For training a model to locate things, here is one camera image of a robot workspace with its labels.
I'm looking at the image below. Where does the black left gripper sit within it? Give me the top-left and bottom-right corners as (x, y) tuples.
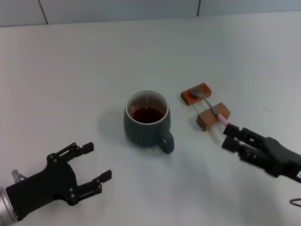
(5, 142), (112, 221)

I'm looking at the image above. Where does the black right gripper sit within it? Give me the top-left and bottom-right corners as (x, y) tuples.
(221, 124), (301, 184)

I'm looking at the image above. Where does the pink handled metal spoon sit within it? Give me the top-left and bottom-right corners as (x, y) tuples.
(190, 88), (233, 128)

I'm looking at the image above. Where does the grey ceramic mug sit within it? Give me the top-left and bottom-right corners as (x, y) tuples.
(123, 89), (175, 155)

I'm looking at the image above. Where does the light arched wooden block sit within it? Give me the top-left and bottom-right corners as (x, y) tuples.
(196, 102), (231, 132)

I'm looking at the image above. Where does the reddish flat wooden block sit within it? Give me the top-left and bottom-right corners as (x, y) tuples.
(180, 82), (214, 106)

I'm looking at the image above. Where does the dark brown coffee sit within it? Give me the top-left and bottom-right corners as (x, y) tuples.
(129, 107), (165, 124)

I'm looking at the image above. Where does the left gripper cable with plug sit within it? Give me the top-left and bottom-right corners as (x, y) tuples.
(11, 169), (28, 184)

